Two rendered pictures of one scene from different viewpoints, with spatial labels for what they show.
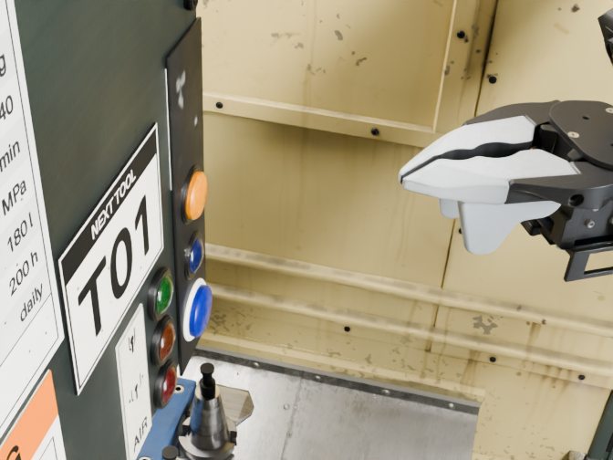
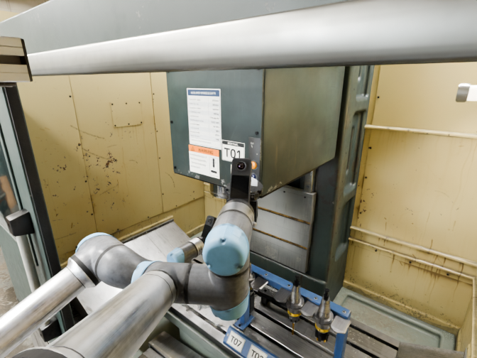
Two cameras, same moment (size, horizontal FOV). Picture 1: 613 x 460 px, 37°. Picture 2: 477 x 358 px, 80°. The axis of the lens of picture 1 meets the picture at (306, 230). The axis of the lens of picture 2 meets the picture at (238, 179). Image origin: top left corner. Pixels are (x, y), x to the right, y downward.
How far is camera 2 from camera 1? 1.04 m
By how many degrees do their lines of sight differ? 99
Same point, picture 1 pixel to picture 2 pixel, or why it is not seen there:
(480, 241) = not seen: hidden behind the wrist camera
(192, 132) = (255, 155)
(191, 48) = (255, 140)
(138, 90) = (240, 135)
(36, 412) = (216, 152)
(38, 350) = (217, 145)
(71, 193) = (226, 135)
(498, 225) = not seen: hidden behind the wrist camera
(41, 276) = (218, 138)
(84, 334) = (224, 153)
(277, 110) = not seen: outside the picture
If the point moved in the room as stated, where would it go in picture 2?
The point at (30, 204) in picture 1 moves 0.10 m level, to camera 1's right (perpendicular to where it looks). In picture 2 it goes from (218, 129) to (201, 134)
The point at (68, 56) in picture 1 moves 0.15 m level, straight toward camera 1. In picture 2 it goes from (228, 121) to (184, 119)
